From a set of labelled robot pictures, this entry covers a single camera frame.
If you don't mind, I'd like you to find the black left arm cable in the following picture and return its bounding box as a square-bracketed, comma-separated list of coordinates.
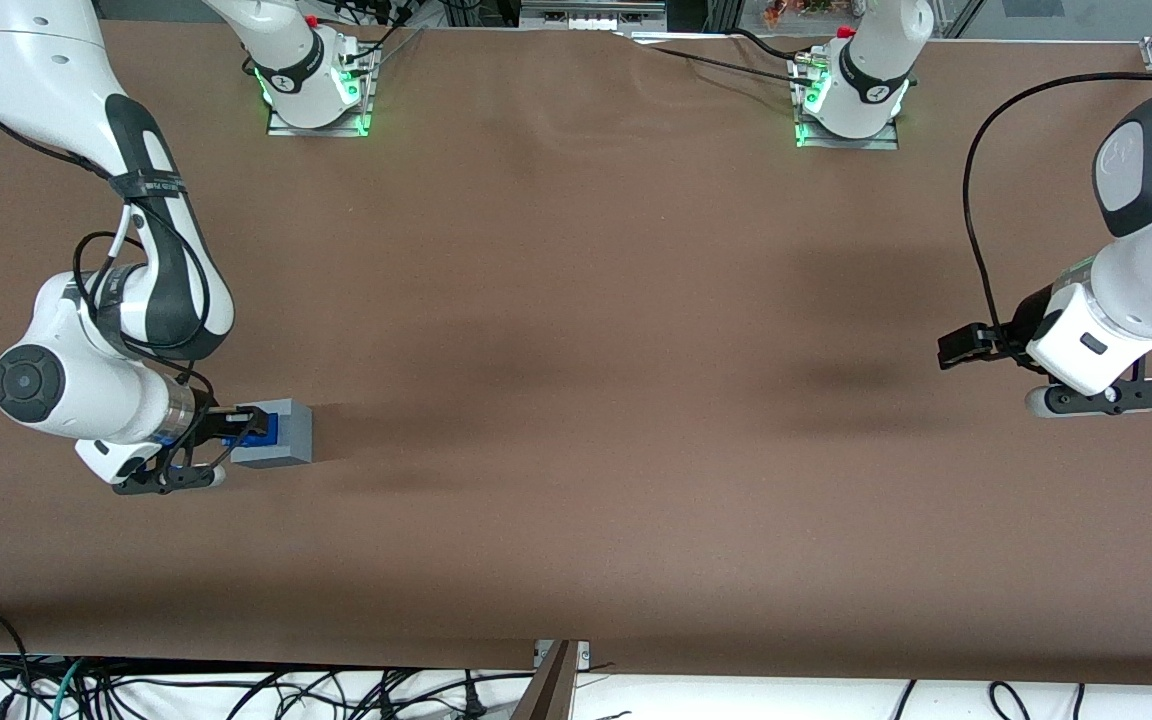
[964, 71, 1152, 349]

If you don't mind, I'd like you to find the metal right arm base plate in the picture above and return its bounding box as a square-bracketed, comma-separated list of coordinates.
[265, 38, 377, 139]

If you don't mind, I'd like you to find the gray square base block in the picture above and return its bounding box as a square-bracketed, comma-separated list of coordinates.
[230, 398, 316, 469]

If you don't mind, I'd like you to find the brown table cover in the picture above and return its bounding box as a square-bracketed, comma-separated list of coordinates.
[0, 18, 1152, 687]

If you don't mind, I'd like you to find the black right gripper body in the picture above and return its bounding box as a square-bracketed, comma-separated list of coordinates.
[186, 392, 241, 451]

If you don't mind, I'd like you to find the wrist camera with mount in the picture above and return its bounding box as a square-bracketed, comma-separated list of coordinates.
[1025, 378, 1152, 419]
[74, 438, 229, 498]

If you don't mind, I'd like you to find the black cable across table edge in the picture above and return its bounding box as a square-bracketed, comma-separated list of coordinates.
[616, 28, 822, 83]

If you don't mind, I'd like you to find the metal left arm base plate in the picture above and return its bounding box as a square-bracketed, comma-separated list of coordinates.
[792, 52, 901, 152]

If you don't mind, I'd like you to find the gray equipment box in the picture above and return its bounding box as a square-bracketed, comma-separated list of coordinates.
[519, 0, 669, 32]

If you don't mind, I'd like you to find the teal floor cable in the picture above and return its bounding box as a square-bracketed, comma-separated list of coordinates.
[48, 657, 89, 720]

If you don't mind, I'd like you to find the aluminium frame post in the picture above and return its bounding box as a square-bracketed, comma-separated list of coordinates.
[510, 640, 579, 720]

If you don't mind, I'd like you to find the blue plastic part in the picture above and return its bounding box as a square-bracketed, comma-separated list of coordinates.
[228, 411, 281, 447]

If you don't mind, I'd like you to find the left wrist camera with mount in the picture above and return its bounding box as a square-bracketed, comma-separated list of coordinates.
[1025, 378, 1152, 419]

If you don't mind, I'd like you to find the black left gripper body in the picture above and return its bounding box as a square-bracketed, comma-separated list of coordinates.
[996, 288, 1057, 365]

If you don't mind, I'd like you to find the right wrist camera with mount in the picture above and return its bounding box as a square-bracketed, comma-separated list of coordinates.
[74, 438, 229, 498]

